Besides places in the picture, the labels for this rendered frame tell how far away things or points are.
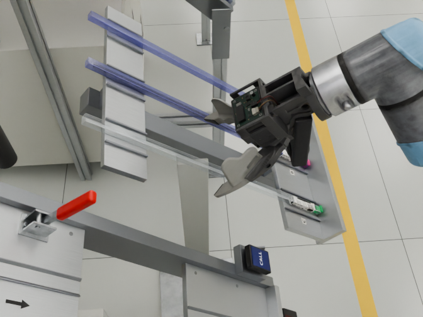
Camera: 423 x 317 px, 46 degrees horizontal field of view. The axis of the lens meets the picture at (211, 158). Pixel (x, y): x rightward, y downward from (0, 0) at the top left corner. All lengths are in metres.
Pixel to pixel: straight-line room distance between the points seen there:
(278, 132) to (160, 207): 1.16
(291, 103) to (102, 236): 0.31
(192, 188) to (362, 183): 1.05
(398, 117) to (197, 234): 0.63
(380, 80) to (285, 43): 1.75
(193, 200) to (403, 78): 0.54
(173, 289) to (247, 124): 1.06
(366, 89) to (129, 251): 0.40
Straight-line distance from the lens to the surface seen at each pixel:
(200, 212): 1.09
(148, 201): 1.83
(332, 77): 0.67
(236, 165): 0.70
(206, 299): 0.79
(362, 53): 0.67
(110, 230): 0.69
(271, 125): 0.68
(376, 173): 1.99
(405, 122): 0.69
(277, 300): 0.89
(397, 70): 0.66
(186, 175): 0.96
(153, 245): 0.73
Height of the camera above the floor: 1.57
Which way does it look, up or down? 55 degrees down
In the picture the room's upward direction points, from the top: straight up
